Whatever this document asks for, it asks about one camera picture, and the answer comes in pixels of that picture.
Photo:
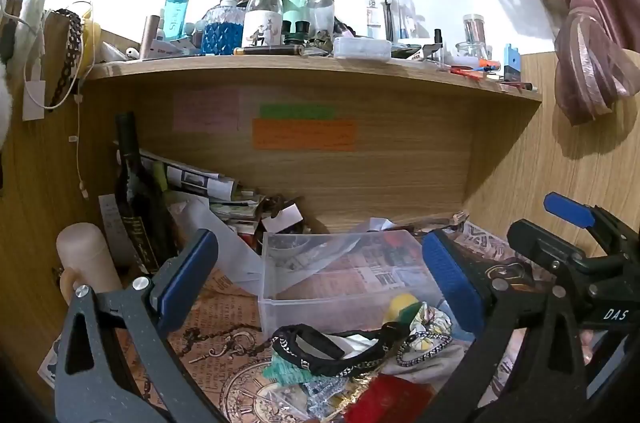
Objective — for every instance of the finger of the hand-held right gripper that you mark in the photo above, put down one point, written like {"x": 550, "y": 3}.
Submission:
{"x": 537, "y": 243}
{"x": 570, "y": 209}

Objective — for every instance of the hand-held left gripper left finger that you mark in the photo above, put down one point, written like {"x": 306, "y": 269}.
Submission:
{"x": 187, "y": 278}

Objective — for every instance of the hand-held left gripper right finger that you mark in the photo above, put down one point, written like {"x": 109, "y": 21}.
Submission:
{"x": 450, "y": 278}

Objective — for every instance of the clear plastic storage box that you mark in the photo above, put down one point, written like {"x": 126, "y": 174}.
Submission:
{"x": 345, "y": 273}

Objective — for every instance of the floral fabric scrunchie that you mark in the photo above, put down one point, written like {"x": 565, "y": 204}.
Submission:
{"x": 430, "y": 323}

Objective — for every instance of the yellow green sponge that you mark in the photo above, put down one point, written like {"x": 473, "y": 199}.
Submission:
{"x": 402, "y": 307}

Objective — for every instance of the pile of newspapers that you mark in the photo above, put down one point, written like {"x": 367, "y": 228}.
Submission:
{"x": 210, "y": 193}

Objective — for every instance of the dark wine bottle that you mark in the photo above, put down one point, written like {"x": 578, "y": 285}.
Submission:
{"x": 137, "y": 203}

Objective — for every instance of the cream cylindrical bottle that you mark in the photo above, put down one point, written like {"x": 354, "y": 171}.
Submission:
{"x": 87, "y": 258}

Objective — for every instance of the vintage clock print table paper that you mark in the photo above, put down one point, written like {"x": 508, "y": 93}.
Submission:
{"x": 235, "y": 383}

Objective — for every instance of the red cloth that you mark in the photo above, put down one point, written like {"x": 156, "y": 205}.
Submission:
{"x": 395, "y": 398}

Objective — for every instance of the teal knitted cloth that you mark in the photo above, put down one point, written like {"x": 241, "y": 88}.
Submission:
{"x": 280, "y": 373}

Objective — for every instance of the blue plastic device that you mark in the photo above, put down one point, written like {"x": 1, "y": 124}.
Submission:
{"x": 511, "y": 63}

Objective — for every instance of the orange marker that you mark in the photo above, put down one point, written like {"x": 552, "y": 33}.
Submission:
{"x": 487, "y": 64}

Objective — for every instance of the pink sticky note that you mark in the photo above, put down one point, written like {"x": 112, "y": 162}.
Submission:
{"x": 205, "y": 110}

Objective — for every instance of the blue lace cloth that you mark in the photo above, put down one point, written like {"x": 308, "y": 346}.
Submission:
{"x": 322, "y": 395}

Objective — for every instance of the orange sticky note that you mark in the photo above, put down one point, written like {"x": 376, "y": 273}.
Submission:
{"x": 304, "y": 135}

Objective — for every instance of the green sticky note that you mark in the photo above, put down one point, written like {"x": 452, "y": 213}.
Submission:
{"x": 297, "y": 111}

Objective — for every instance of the glass jar with metal lid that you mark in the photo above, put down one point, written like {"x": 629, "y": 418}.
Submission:
{"x": 474, "y": 34}

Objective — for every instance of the pink striped curtain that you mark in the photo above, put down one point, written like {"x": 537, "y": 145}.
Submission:
{"x": 575, "y": 3}

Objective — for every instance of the white paper tag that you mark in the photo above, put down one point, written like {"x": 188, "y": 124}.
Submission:
{"x": 34, "y": 100}

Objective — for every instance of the wooden shelf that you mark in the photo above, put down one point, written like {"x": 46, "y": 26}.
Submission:
{"x": 310, "y": 70}

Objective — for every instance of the brown pen tube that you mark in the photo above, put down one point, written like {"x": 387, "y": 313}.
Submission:
{"x": 270, "y": 50}

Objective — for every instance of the small clear plastic case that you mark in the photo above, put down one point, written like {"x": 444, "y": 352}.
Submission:
{"x": 362, "y": 48}

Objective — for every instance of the blue diamond-pattern glass bottle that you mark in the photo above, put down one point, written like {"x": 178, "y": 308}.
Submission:
{"x": 222, "y": 30}

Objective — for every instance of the black lace ribbon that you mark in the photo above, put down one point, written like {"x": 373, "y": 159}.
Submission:
{"x": 67, "y": 53}

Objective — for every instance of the yellow plastic item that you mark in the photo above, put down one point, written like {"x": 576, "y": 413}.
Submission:
{"x": 91, "y": 38}

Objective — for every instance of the tall blue liquid bottle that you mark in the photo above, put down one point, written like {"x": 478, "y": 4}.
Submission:
{"x": 176, "y": 17}

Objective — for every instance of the dark green binoculars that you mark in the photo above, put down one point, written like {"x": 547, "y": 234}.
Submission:
{"x": 296, "y": 32}

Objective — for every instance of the clear tool packaging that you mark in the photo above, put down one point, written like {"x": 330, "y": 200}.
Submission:
{"x": 387, "y": 8}

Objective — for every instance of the clear bottle with white label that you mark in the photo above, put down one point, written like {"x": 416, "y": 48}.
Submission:
{"x": 263, "y": 15}

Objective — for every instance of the clear glass jar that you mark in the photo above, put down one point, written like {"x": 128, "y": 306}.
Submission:
{"x": 320, "y": 10}

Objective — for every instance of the mint green bottle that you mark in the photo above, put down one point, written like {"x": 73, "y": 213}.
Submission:
{"x": 296, "y": 0}

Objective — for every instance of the white plush toy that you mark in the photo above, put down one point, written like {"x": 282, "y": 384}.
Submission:
{"x": 22, "y": 3}

